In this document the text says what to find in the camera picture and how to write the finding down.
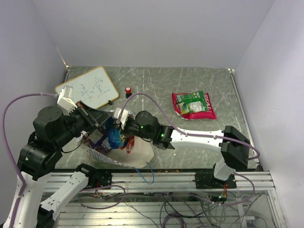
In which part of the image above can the aluminium rail frame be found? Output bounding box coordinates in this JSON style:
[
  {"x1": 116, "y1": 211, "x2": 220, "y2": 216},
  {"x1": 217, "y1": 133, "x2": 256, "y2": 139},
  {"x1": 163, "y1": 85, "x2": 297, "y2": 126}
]
[{"x1": 16, "y1": 170, "x2": 285, "y2": 228}]

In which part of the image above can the purple snack packet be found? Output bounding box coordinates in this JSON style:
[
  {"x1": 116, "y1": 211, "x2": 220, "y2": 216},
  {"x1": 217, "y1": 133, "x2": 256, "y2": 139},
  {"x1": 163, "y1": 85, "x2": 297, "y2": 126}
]
[{"x1": 84, "y1": 129, "x2": 112, "y2": 154}]

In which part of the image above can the small whiteboard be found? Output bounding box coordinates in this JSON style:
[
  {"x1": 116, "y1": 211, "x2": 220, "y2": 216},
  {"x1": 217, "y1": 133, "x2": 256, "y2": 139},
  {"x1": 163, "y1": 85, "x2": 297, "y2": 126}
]
[{"x1": 55, "y1": 66, "x2": 119, "y2": 109}]

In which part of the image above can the blue Slendy snack bag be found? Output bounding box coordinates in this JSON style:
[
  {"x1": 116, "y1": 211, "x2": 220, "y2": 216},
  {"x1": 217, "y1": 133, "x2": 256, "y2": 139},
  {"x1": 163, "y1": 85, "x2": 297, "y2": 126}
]
[{"x1": 104, "y1": 118, "x2": 128, "y2": 150}]

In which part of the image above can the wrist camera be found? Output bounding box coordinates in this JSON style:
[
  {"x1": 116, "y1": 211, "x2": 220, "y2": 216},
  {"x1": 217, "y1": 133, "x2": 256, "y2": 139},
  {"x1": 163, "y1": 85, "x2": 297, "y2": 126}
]
[
  {"x1": 57, "y1": 85, "x2": 77, "y2": 114},
  {"x1": 113, "y1": 108, "x2": 130, "y2": 129}
]

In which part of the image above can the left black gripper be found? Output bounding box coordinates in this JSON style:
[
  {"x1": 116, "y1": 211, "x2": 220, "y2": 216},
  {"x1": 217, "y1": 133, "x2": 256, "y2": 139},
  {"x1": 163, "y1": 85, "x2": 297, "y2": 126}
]
[{"x1": 54, "y1": 99, "x2": 113, "y2": 147}]

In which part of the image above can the green snack bag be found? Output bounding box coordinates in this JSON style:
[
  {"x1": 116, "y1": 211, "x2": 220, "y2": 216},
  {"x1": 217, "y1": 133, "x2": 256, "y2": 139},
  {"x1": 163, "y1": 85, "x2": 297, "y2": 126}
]
[{"x1": 176, "y1": 91, "x2": 208, "y2": 114}]

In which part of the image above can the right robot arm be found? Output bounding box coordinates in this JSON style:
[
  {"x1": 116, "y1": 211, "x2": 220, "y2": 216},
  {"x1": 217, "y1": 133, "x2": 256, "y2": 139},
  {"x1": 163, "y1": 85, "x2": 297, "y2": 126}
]
[{"x1": 114, "y1": 109, "x2": 250, "y2": 188}]

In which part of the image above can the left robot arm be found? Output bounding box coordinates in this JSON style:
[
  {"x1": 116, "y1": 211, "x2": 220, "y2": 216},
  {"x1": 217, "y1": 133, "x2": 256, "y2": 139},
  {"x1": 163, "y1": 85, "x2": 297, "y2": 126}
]
[{"x1": 2, "y1": 102, "x2": 110, "y2": 228}]

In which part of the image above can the red snack bag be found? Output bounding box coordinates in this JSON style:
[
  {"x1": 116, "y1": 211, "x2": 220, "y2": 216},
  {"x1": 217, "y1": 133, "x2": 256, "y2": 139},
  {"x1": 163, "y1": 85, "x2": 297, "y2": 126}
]
[{"x1": 171, "y1": 92, "x2": 217, "y2": 120}]

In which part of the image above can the red marker cap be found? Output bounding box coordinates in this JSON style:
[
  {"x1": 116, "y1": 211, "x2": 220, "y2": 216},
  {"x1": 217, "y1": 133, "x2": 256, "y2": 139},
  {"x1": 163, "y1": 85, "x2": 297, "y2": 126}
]
[{"x1": 125, "y1": 86, "x2": 132, "y2": 99}]

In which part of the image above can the checkered paper bag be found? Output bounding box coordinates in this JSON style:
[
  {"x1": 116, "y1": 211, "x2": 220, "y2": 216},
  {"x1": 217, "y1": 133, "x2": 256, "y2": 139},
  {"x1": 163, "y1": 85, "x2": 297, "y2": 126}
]
[{"x1": 76, "y1": 108, "x2": 155, "y2": 185}]

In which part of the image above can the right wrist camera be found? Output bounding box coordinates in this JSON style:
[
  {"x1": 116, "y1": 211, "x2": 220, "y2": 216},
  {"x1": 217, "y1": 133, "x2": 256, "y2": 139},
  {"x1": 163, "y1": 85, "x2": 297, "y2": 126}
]
[{"x1": 113, "y1": 108, "x2": 130, "y2": 129}]

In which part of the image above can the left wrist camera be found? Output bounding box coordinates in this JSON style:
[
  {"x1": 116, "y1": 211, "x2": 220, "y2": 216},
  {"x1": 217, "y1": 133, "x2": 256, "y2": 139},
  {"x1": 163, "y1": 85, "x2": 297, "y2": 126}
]
[{"x1": 57, "y1": 85, "x2": 77, "y2": 114}]

